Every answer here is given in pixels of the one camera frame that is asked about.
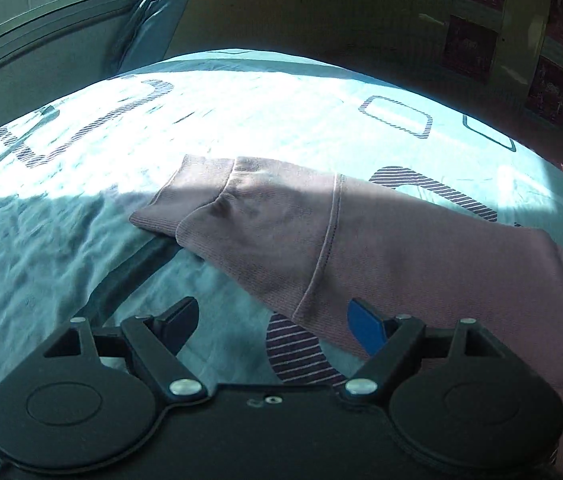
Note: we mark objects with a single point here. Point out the pink ribbed sweater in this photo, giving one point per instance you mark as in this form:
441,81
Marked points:
341,240

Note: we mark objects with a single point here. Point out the patterned light blue bedsheet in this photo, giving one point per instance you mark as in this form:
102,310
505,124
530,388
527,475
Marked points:
241,110

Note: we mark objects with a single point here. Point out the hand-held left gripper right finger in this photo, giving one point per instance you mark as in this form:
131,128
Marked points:
364,325

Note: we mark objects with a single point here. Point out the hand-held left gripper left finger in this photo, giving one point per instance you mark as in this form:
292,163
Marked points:
180,317

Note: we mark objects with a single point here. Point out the blue folded quilt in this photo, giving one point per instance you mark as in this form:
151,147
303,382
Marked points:
154,15

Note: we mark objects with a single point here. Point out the pale green wardrobe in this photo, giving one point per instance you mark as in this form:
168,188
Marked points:
519,25

